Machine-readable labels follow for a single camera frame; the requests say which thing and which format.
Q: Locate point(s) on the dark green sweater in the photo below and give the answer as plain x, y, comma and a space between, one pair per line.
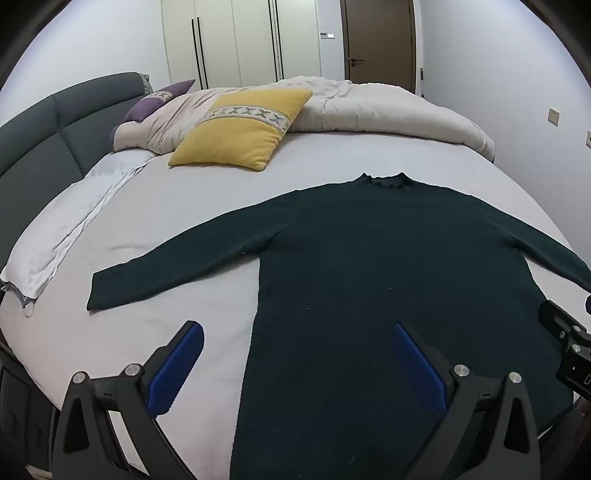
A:
369, 254

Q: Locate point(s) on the grey upholstered headboard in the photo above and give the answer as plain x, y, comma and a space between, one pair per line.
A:
37, 138

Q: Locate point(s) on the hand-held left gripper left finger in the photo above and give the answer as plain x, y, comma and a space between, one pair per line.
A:
178, 369

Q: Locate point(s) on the cream wardrobe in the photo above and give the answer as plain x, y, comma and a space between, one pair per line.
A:
231, 41

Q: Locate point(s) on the purple pillow with patterned band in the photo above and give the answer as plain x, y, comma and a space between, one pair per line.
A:
152, 104

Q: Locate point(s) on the yellow pillow with patterned band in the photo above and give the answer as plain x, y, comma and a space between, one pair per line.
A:
240, 143

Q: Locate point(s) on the brown wooden door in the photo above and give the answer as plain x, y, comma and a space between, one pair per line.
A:
378, 41

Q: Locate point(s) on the beige duvet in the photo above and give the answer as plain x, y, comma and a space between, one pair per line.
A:
392, 110

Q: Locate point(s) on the flat white pillow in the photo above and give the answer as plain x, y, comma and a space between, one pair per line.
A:
55, 230

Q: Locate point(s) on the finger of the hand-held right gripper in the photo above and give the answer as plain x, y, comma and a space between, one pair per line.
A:
551, 316

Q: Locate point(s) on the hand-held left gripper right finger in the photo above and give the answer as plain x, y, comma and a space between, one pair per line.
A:
418, 369

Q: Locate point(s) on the bed with light grey sheet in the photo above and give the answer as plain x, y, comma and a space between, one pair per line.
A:
184, 221

